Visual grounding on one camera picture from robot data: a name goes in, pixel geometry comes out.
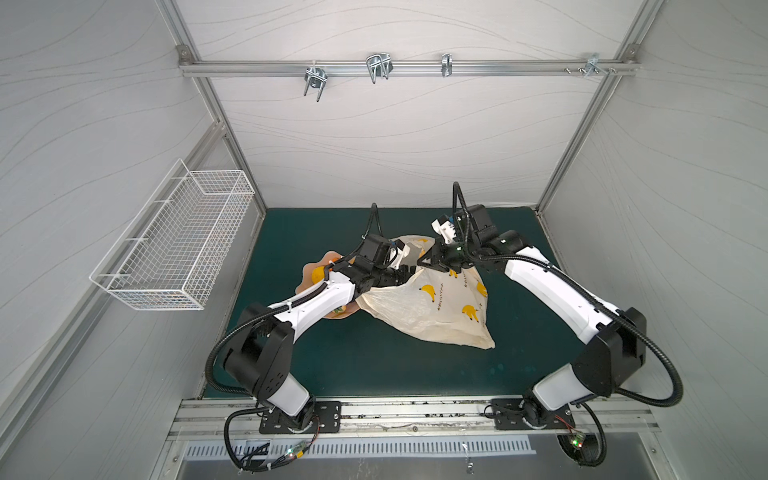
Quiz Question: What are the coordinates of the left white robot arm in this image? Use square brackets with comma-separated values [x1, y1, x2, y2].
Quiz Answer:
[204, 234, 414, 419]

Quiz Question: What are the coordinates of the black cable bundle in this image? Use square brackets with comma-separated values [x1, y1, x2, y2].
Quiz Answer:
[223, 404, 322, 474]
[554, 401, 608, 468]

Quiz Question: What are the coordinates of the cream plastic banana bag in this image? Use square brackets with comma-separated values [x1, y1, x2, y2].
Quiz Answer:
[356, 267, 495, 350]

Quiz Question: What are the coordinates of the pink wavy plate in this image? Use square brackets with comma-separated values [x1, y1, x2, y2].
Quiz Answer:
[295, 250, 360, 320]

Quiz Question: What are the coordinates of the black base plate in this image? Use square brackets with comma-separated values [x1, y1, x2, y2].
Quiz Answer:
[259, 397, 342, 434]
[482, 397, 575, 431]

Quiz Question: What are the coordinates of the aluminium top rail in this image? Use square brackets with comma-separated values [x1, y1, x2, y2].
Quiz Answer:
[180, 57, 641, 78]

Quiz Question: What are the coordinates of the white vent strip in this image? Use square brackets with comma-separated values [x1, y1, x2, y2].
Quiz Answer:
[183, 434, 537, 461]

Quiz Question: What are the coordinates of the left black cable bundle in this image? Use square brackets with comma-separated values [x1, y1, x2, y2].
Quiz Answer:
[223, 404, 322, 474]

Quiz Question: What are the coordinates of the yellow wrinkled lemon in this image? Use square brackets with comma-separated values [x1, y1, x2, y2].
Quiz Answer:
[310, 266, 326, 284]

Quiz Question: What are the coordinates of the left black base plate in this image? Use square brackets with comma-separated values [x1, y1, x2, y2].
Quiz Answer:
[259, 397, 342, 434]

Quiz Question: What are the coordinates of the metal clamp hook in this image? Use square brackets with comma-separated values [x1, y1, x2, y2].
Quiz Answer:
[365, 52, 393, 84]
[563, 53, 618, 78]
[441, 53, 453, 78]
[303, 66, 328, 102]

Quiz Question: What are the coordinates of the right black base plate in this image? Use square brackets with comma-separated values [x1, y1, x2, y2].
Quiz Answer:
[482, 397, 575, 431]

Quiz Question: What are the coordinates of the right black cable bundle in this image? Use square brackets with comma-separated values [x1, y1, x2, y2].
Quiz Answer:
[554, 401, 608, 468]

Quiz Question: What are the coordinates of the white wire basket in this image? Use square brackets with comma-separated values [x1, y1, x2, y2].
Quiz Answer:
[89, 159, 255, 311]

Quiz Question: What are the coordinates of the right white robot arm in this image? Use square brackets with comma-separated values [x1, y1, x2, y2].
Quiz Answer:
[424, 205, 684, 421]

